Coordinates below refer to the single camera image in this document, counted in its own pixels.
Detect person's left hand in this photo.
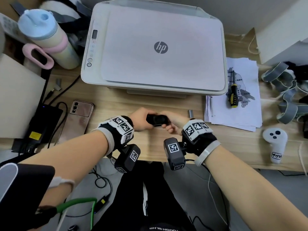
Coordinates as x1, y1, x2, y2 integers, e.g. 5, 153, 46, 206
97, 107, 156, 157

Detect person's right hand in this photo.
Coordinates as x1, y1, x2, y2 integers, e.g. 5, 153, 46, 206
159, 111, 221, 167

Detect small black device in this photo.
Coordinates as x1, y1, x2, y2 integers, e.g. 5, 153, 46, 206
146, 114, 170, 127

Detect person's left forearm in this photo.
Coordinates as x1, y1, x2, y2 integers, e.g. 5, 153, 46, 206
0, 129, 114, 215

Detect person's right forearm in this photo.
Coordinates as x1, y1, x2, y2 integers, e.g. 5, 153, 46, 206
202, 145, 308, 231

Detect white printer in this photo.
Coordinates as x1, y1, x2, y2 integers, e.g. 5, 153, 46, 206
81, 0, 229, 98

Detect rose gold smartphone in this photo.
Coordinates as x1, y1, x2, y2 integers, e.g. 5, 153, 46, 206
57, 100, 94, 145

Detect yellow and black screwdriver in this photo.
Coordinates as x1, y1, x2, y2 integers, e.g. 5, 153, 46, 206
227, 70, 239, 109

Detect stack of printed paper sheets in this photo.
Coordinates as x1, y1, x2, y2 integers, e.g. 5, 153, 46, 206
204, 57, 263, 132

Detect person's black trousers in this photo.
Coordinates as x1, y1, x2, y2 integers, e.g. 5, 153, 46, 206
92, 161, 193, 231

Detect white handheld controller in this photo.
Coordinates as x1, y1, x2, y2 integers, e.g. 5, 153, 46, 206
262, 127, 288, 164

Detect black power adapter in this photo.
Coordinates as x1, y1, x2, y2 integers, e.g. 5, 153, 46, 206
12, 104, 64, 154

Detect black and white bag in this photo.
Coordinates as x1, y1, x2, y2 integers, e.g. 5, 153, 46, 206
38, 0, 93, 45

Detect blue and pink water bottle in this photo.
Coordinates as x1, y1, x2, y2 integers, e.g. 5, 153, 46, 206
18, 8, 81, 70

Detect beige flat box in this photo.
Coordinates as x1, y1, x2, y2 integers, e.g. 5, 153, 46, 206
0, 53, 46, 139

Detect white box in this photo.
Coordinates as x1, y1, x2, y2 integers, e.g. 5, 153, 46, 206
255, 0, 308, 66

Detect white keypad device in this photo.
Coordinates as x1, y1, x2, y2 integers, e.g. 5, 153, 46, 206
0, 12, 27, 44

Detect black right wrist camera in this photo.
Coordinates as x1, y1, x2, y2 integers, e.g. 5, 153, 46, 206
163, 137, 186, 171

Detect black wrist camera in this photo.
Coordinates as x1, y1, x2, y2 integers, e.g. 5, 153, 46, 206
114, 144, 141, 174
163, 137, 186, 171

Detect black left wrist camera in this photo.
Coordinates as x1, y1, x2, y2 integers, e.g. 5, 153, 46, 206
114, 144, 141, 174

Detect black cable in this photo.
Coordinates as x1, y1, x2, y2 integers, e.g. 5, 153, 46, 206
42, 75, 81, 149

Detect green cable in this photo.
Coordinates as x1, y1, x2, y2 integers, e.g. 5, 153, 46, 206
56, 197, 98, 231

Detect grey tangled straps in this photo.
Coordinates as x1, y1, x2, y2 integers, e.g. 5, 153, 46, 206
261, 62, 308, 125

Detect white cable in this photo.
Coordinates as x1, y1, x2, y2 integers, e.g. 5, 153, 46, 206
298, 143, 308, 176

